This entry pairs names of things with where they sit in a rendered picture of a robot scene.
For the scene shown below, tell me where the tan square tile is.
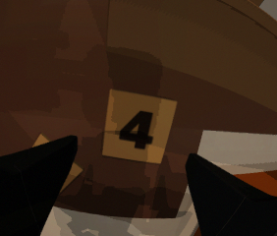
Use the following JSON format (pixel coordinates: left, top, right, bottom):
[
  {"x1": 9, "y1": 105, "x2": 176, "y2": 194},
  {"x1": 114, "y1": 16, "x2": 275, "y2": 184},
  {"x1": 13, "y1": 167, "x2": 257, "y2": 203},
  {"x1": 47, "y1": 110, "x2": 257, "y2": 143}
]
[
  {"x1": 33, "y1": 133, "x2": 83, "y2": 192},
  {"x1": 102, "y1": 88, "x2": 177, "y2": 164}
]

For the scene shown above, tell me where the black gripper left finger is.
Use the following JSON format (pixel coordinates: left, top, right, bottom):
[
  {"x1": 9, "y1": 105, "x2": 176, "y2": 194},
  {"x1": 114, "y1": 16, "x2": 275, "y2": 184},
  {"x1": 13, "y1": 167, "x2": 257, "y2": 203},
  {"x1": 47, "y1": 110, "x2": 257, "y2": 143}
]
[{"x1": 0, "y1": 135, "x2": 79, "y2": 236}]

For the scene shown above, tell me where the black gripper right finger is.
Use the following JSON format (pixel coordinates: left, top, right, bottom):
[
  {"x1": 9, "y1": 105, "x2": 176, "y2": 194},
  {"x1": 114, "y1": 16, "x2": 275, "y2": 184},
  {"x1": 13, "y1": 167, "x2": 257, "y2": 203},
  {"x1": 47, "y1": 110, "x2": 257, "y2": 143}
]
[{"x1": 186, "y1": 153, "x2": 277, "y2": 236}]

